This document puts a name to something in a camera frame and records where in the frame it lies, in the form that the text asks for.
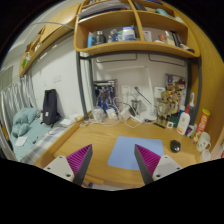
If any wooden wall shelf unit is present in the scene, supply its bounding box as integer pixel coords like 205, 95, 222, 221
74, 0, 200, 58

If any white mug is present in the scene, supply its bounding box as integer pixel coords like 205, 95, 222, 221
196, 132, 211, 152

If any metal bed rail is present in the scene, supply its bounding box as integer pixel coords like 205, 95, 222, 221
0, 74, 38, 134

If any blue mouse pad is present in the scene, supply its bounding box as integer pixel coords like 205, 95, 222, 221
106, 135, 165, 172

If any white plastic jar on shelf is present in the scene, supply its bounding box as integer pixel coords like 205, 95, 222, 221
122, 26, 135, 41

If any black computer mouse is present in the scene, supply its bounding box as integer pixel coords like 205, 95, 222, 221
170, 140, 181, 153

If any robot figure box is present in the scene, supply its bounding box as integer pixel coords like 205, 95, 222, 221
94, 79, 117, 111

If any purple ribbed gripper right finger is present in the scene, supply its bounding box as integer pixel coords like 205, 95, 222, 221
134, 145, 182, 185

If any light blue bed sheet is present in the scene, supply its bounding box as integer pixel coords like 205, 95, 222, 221
10, 119, 66, 164

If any white lotion bottle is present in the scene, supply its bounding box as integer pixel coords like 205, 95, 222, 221
177, 107, 190, 135

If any black backpack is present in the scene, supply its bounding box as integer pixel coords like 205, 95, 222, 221
43, 89, 60, 125

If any white cable bundle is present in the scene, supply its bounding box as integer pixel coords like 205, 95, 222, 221
79, 96, 151, 129

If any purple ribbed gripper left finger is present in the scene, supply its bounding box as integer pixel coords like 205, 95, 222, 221
44, 145, 93, 186

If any white power adapter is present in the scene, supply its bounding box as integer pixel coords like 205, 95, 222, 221
120, 106, 131, 120

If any teal pillow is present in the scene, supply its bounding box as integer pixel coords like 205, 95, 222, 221
13, 108, 38, 125

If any dark bottle on shelf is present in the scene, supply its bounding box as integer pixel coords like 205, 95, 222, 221
95, 31, 106, 45

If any red chips can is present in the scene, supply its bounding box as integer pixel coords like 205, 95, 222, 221
193, 109, 210, 143

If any golden robot figurine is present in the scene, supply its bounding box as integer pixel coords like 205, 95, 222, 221
157, 91, 178, 125

